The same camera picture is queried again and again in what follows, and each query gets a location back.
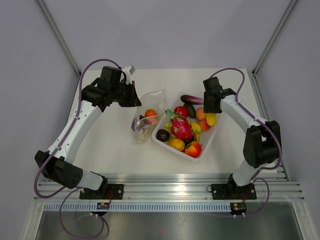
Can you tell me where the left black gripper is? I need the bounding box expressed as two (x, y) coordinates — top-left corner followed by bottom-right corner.
(111, 81), (142, 108)

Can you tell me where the clear zip top bag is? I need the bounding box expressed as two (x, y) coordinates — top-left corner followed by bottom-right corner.
(131, 89), (167, 144)

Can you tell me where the orange pumpkin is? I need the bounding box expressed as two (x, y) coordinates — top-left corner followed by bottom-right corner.
(144, 109), (158, 118)

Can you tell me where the dark red plum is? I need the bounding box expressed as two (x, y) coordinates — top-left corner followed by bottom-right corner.
(138, 115), (159, 126)

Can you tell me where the orange peach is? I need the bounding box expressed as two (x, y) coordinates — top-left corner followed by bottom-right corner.
(195, 107), (206, 121)
(198, 119), (211, 132)

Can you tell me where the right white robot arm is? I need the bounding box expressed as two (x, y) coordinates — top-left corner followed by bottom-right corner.
(203, 77), (282, 200)

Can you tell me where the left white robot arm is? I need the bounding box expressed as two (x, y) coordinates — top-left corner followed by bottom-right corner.
(34, 65), (142, 199)

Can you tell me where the purple eggplant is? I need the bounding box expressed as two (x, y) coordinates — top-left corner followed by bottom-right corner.
(180, 94), (204, 105)

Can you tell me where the green avocado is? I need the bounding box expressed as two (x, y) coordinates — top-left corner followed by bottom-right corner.
(183, 103), (196, 119)

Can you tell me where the red tomato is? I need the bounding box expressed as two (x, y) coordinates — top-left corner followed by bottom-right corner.
(173, 105), (189, 118)

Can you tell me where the white plastic basket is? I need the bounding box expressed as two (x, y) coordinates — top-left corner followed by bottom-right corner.
(152, 92), (219, 161)

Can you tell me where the dark purple mangosteen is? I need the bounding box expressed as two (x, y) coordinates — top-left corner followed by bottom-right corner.
(155, 129), (171, 143)

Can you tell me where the pink dragon fruit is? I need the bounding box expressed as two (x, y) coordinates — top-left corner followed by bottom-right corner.
(165, 109), (193, 140)

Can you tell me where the yellow lemon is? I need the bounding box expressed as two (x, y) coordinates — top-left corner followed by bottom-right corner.
(167, 137), (186, 152)

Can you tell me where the red orange persimmon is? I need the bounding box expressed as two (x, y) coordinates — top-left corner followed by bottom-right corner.
(185, 141), (202, 158)

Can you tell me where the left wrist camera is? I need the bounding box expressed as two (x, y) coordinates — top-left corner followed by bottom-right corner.
(121, 65), (135, 84)

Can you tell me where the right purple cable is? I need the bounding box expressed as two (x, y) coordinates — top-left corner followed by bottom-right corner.
(208, 67), (283, 218)

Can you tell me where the purple cable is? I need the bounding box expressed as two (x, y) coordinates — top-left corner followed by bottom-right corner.
(208, 67), (283, 218)
(33, 58), (123, 238)

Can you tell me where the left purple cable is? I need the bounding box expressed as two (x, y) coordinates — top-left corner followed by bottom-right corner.
(33, 58), (123, 238)

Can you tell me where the right aluminium frame post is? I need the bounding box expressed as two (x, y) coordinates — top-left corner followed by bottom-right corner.
(252, 0), (300, 77)

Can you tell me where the aluminium frame post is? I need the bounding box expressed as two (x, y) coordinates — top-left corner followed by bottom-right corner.
(252, 0), (300, 77)
(34, 0), (82, 79)

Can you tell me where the left black mount plate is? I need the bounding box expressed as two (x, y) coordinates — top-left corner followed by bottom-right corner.
(79, 183), (124, 200)

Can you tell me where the black mount plate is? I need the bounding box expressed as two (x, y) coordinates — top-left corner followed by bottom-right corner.
(209, 183), (257, 200)
(79, 183), (124, 200)

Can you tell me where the right black mount plate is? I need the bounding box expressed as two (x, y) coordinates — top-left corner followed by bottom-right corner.
(209, 183), (257, 200)

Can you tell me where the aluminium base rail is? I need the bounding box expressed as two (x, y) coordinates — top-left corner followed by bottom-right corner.
(33, 173), (306, 202)

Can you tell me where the white slotted cable duct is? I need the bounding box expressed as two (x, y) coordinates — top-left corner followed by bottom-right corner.
(44, 202), (231, 213)

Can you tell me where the left aluminium frame post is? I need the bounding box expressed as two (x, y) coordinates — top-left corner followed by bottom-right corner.
(34, 0), (82, 79)

